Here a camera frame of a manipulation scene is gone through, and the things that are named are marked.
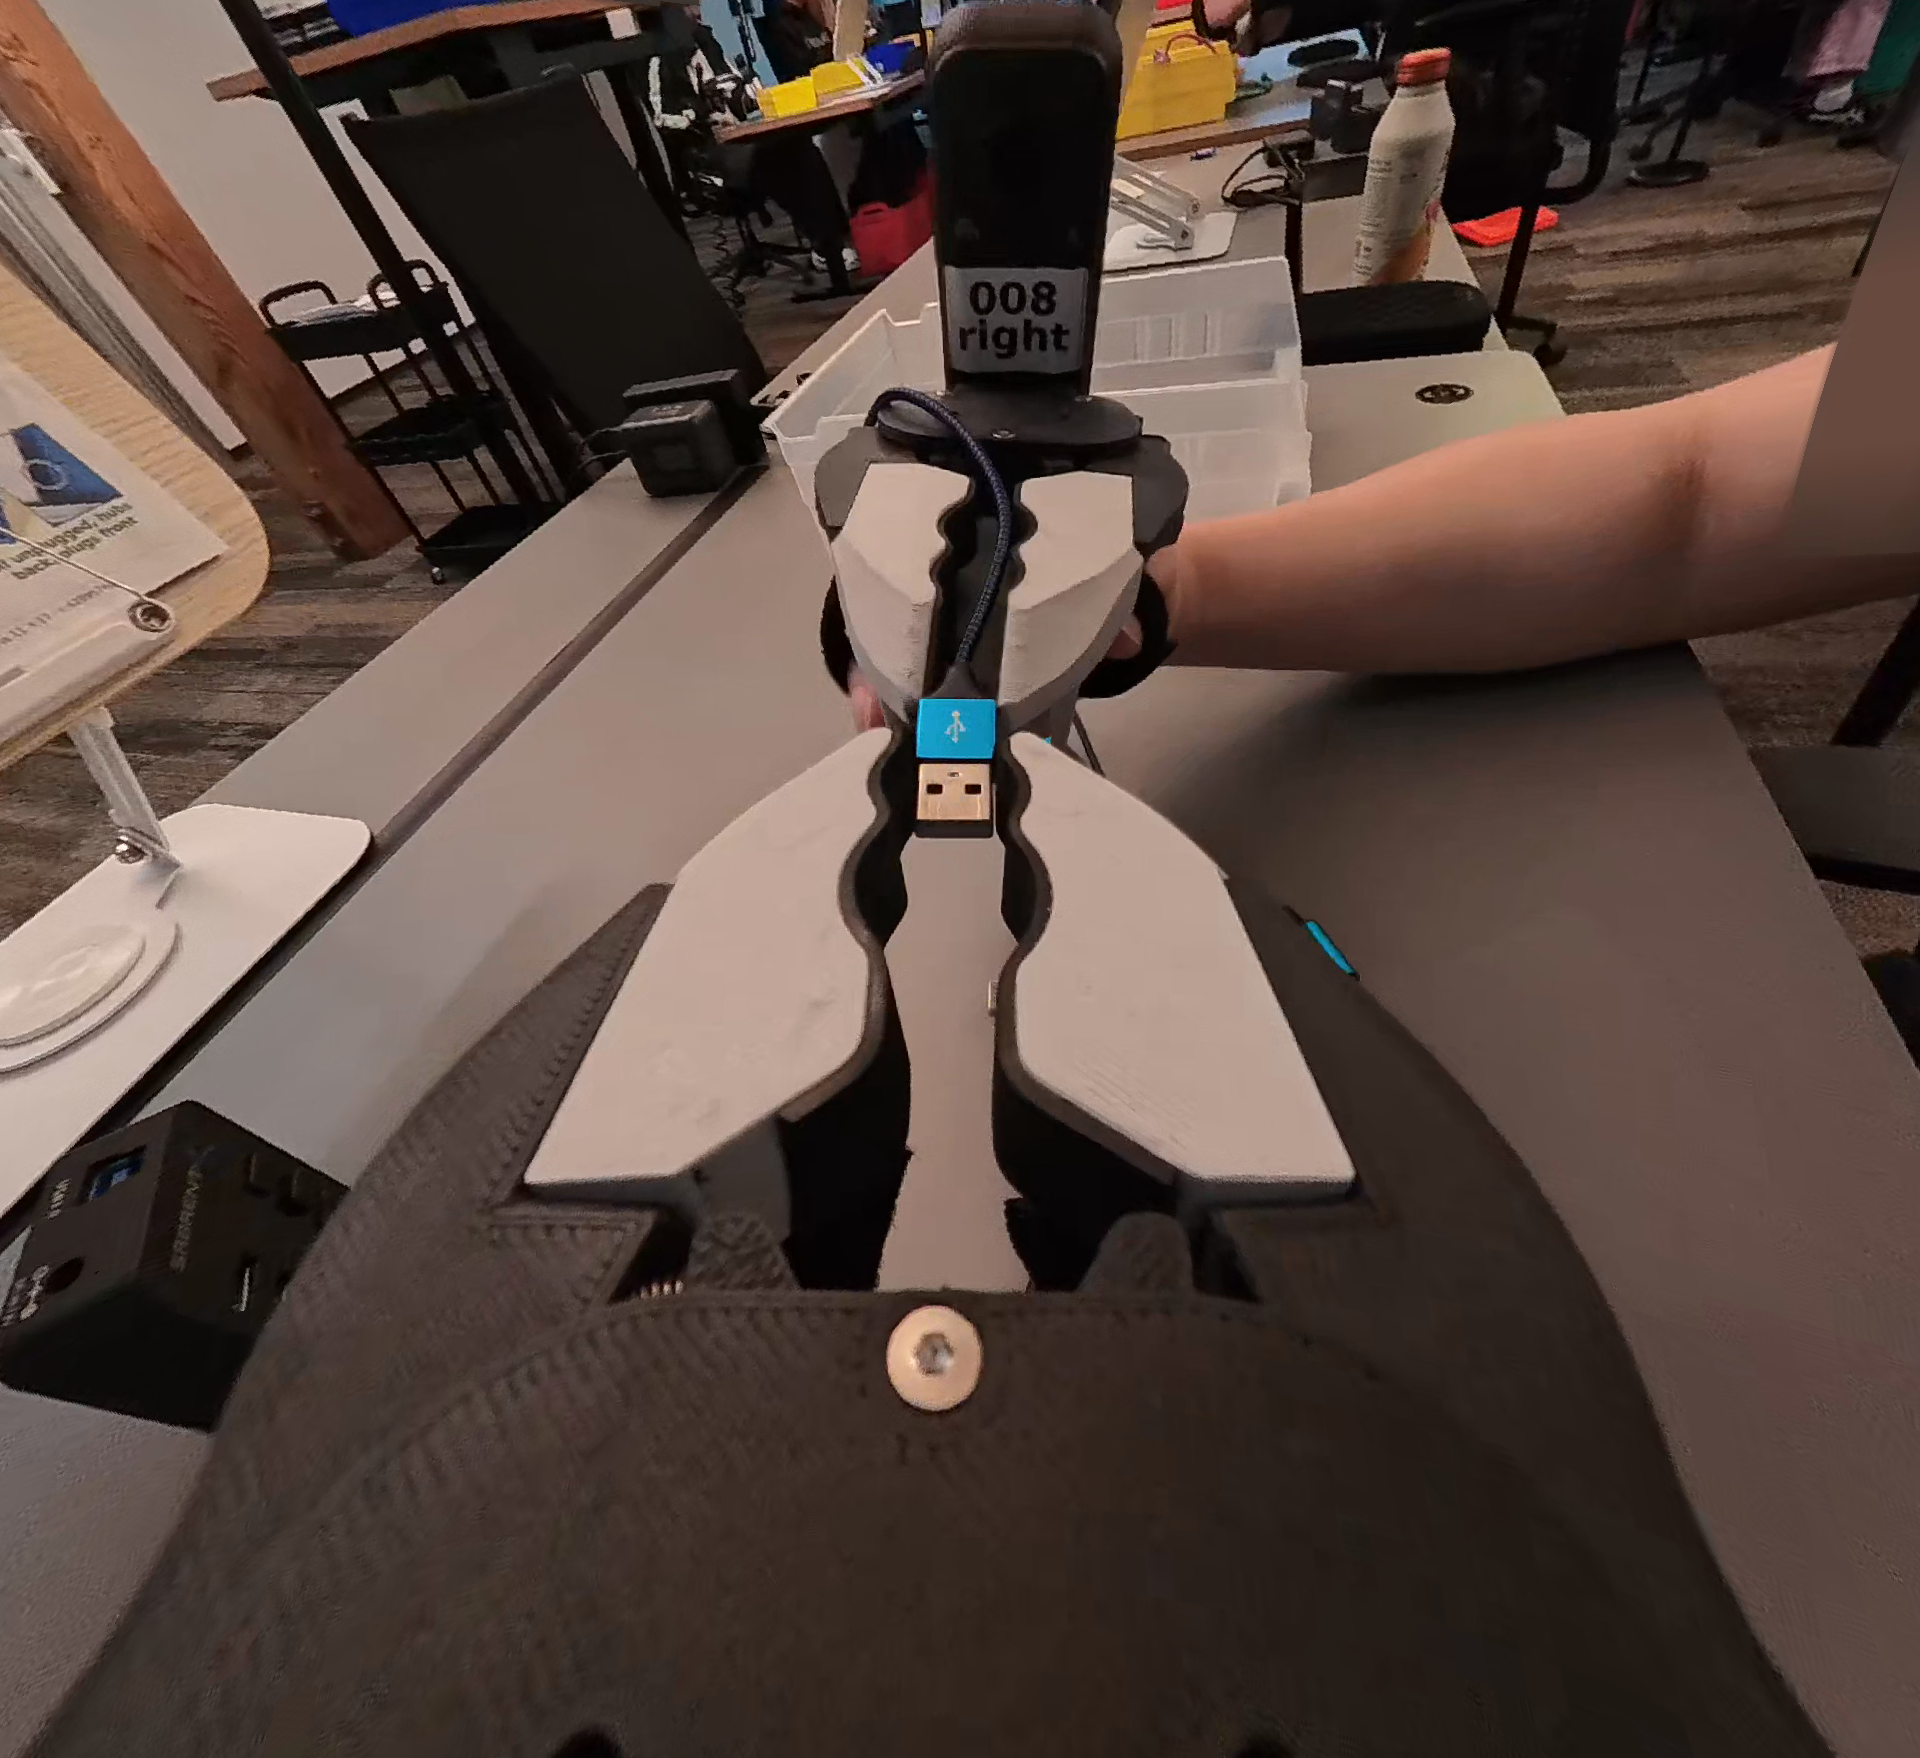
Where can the person's right forearm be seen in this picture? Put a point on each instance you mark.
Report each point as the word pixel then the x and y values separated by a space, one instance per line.
pixel 1501 560

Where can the wooden standing desk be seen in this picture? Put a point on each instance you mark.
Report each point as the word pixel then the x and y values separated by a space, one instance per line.
pixel 451 27

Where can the yellow bin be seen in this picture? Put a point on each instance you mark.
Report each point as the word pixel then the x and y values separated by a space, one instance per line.
pixel 1179 85

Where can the black pole stand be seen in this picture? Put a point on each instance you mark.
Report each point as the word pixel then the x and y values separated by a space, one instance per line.
pixel 301 93

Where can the person's right hand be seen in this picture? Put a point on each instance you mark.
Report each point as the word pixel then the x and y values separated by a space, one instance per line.
pixel 1179 595

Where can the black office chair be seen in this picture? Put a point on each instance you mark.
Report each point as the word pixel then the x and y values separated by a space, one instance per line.
pixel 556 258
pixel 1529 63

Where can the black tripod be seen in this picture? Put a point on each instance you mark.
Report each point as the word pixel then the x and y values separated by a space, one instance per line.
pixel 1882 686

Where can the flat black box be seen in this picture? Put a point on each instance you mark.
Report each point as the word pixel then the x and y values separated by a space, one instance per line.
pixel 1397 320

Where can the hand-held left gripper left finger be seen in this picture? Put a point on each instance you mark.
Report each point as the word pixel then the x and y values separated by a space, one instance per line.
pixel 704 1023

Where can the white laptop stand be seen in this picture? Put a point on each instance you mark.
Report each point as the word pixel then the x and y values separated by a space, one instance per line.
pixel 1163 220

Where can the red bin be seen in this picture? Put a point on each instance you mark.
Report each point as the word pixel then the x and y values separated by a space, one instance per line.
pixel 892 237

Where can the white stand base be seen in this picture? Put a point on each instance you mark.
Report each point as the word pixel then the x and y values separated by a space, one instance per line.
pixel 255 874

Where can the orange floor marker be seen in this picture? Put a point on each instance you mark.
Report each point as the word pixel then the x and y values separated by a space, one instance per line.
pixel 1507 225

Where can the white bottle orange cap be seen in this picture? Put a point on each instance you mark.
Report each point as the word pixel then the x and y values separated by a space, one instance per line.
pixel 1402 169

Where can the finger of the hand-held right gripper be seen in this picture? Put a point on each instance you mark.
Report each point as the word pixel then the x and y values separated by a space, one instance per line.
pixel 1074 560
pixel 885 573

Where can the clear plastic bin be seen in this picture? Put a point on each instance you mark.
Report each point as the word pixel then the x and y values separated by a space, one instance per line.
pixel 1201 363

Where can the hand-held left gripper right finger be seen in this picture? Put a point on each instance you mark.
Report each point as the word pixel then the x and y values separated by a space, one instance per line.
pixel 1171 1039

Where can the black utility cart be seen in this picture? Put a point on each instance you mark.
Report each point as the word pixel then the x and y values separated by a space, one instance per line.
pixel 376 333

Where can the row of yellow trays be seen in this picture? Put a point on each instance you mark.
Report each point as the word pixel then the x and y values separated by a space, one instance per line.
pixel 817 90

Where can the black usb hub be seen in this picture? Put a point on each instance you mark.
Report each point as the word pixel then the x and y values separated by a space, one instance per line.
pixel 149 1249

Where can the black charger block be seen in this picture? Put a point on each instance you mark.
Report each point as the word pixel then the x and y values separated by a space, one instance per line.
pixel 682 437

